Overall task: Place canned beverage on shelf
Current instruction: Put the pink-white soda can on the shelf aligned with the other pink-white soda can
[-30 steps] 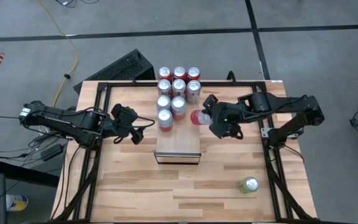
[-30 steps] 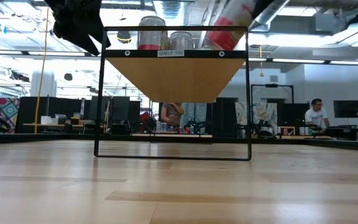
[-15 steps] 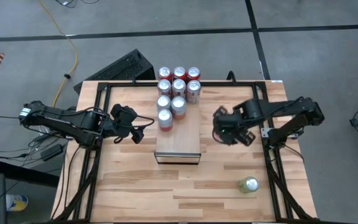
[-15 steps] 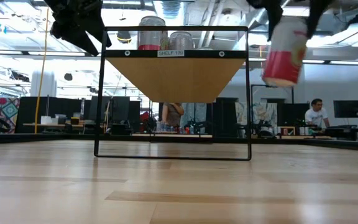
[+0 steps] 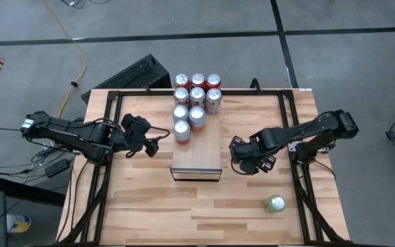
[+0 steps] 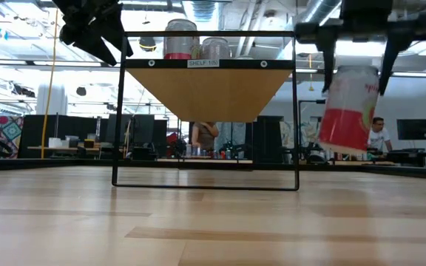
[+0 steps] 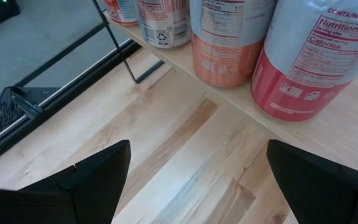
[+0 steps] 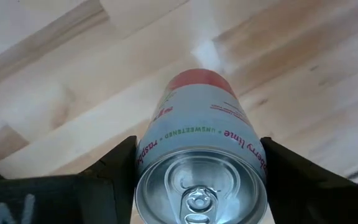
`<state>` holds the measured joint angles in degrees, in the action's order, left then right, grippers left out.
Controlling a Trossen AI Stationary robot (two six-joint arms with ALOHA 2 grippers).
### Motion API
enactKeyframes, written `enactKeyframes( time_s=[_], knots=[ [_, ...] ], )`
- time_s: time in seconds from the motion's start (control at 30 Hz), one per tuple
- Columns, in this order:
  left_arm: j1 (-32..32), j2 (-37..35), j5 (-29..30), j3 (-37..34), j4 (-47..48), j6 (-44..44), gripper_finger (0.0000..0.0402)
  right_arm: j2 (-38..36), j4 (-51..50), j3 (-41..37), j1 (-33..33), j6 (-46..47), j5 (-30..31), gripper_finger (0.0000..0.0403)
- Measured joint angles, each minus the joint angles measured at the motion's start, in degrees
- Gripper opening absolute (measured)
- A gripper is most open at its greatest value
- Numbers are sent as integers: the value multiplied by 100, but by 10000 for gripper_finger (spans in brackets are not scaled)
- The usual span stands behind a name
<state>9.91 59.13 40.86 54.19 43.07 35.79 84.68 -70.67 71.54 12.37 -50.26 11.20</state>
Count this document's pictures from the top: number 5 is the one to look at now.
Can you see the black table clamp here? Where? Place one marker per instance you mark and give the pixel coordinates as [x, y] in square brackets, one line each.
[147, 90]
[255, 85]

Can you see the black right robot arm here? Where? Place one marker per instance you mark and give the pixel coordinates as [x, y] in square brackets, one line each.
[307, 132]

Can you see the wooden shelf black frame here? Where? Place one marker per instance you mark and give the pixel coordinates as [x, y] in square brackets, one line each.
[201, 154]

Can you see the black power adapter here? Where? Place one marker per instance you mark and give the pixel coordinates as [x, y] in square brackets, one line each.
[57, 167]

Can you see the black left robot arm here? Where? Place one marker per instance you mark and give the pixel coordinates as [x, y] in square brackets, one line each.
[67, 132]

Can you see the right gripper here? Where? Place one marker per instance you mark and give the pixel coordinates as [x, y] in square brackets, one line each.
[249, 152]

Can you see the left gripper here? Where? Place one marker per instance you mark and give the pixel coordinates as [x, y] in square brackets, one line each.
[135, 130]

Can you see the red raspberry Spindrift can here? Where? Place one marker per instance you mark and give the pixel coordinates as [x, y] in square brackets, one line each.
[182, 128]

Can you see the red Fanta strawberry can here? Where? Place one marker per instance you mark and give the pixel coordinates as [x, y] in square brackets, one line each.
[213, 80]
[181, 79]
[197, 79]

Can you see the silver Diet Coke can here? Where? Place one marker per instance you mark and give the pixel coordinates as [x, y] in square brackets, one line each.
[197, 94]
[181, 94]
[214, 96]

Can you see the silver metal mounting plate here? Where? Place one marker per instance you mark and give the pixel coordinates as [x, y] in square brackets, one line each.
[291, 147]

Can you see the white blue yellow container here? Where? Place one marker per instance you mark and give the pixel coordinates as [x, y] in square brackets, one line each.
[19, 223]

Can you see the green beverage can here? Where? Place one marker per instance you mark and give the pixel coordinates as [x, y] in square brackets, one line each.
[275, 203]

